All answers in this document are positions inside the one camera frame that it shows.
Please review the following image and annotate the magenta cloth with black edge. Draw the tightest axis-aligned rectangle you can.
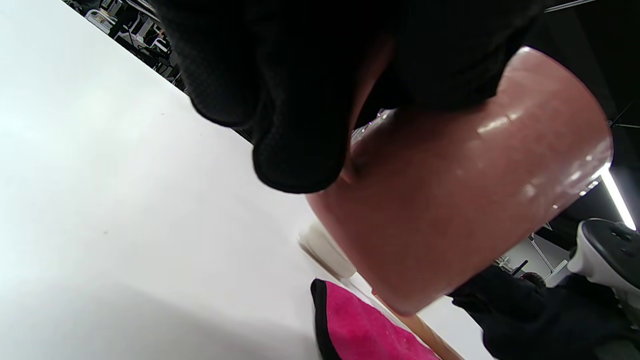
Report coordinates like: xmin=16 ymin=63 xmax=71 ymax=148
xmin=310 ymin=278 xmax=441 ymax=360

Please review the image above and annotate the long ceiling light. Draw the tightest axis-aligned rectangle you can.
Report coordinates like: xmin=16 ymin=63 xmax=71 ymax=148
xmin=599 ymin=164 xmax=637 ymax=232

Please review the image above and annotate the white sponge cup brush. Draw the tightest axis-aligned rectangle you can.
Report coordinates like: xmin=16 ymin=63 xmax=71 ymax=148
xmin=298 ymin=220 xmax=463 ymax=360

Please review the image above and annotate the person's left hand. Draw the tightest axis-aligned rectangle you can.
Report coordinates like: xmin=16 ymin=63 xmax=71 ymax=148
xmin=150 ymin=0 xmax=546 ymax=195

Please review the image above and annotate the person's right hand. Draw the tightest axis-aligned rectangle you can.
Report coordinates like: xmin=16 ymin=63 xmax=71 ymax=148
xmin=447 ymin=265 xmax=640 ymax=360

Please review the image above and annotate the black hand controller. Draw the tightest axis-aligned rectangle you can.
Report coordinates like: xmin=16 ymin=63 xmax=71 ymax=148
xmin=567 ymin=218 xmax=640 ymax=301

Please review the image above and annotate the pink water cup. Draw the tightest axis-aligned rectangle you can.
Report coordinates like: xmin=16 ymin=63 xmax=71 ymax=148
xmin=306 ymin=37 xmax=615 ymax=317

